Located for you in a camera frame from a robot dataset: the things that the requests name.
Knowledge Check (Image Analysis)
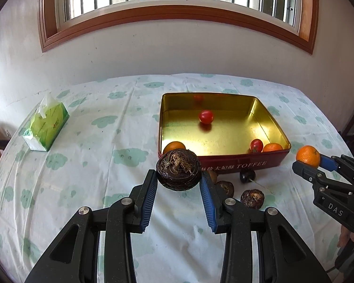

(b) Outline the small tangerine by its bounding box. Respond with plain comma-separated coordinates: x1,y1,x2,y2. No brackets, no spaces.
296,145,321,168

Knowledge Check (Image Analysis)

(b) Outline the person's right hand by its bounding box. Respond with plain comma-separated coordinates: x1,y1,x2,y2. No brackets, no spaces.
339,225,354,250

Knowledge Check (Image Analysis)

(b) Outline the dark wrinkled passion fruit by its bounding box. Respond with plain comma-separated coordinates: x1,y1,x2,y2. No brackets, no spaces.
156,150,202,191

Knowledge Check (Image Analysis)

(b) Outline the wooden framed window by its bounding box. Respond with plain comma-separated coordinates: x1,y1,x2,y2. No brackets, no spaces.
37,0,319,55

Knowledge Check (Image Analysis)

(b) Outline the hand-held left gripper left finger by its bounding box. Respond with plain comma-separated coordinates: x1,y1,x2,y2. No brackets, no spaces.
25,169,159,283

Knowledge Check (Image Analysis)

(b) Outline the small red cherry tomato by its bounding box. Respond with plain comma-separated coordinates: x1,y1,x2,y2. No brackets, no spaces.
249,139,264,153

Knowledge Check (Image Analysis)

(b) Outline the dark cherry with stem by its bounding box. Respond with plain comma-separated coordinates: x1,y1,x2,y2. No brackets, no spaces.
240,169,272,193

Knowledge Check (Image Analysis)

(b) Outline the green tissue box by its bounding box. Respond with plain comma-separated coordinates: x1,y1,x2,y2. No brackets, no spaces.
22,92,70,152

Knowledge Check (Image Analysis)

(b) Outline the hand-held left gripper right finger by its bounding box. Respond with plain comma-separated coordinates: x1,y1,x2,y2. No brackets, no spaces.
199,172,332,283

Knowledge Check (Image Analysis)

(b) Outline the large scuffed orange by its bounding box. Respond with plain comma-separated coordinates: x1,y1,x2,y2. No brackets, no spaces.
262,143,284,153

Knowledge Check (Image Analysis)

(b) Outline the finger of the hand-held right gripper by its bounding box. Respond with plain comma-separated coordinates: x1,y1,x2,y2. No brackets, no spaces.
292,161,354,195
319,153,354,185

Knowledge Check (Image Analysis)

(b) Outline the dark water chestnut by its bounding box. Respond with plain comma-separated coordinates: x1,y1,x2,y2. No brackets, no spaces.
240,189,265,210
215,181,235,197

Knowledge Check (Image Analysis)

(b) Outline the red tin box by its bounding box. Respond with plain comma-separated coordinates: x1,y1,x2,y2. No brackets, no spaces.
158,92,291,174

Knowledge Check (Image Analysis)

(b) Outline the white cloud print tablecloth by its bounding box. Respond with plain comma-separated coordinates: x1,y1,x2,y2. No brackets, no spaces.
0,74,354,283

